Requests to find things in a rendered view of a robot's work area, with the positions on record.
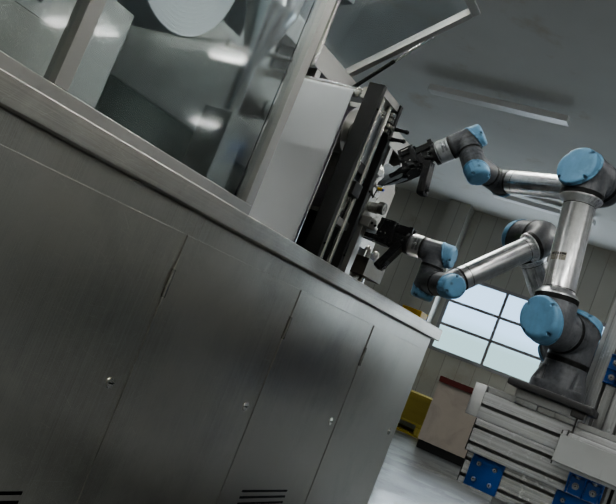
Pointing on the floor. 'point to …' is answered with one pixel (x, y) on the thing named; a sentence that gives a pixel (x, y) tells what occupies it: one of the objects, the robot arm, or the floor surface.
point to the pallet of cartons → (414, 413)
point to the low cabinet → (447, 422)
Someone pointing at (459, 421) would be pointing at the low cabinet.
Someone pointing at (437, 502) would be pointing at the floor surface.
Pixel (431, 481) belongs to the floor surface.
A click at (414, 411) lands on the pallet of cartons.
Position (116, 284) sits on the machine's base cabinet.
